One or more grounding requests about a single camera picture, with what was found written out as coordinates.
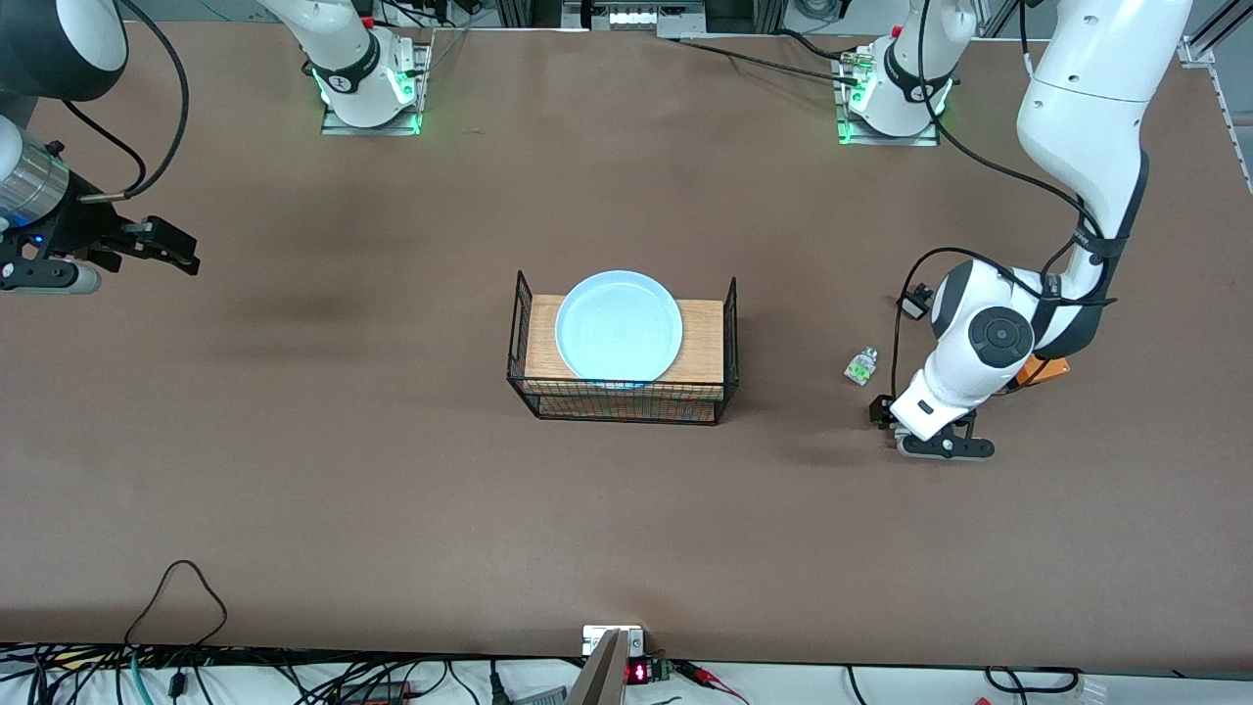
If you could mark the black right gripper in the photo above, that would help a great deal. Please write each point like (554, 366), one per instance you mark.
(83, 228)

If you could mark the light blue round plate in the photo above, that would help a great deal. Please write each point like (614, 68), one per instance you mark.
(619, 328)

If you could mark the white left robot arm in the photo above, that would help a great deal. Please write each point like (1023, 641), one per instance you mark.
(1087, 98)

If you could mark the green white contact block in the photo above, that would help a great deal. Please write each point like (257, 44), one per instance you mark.
(861, 367)

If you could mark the red test probe lead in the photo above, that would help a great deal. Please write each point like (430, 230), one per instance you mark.
(710, 676)

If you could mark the red digit display module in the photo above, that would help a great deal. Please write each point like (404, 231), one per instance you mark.
(638, 673)

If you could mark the grey angled bar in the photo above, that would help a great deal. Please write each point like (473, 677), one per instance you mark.
(599, 681)

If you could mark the black power adapter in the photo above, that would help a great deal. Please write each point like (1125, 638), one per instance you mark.
(377, 694)

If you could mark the black push button switch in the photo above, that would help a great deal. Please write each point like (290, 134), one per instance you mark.
(914, 307)

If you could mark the orange button enclosure box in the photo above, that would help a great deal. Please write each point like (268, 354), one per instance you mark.
(1044, 372)

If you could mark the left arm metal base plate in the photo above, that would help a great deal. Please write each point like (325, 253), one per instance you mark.
(891, 140)

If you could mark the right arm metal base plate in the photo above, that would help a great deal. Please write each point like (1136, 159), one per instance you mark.
(423, 88)

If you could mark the small white metal bracket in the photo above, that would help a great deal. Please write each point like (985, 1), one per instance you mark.
(593, 638)

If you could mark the aluminium frame with light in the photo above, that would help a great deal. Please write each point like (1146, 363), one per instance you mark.
(631, 15)

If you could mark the metal table corner bracket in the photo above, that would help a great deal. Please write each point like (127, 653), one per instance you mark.
(1196, 51)

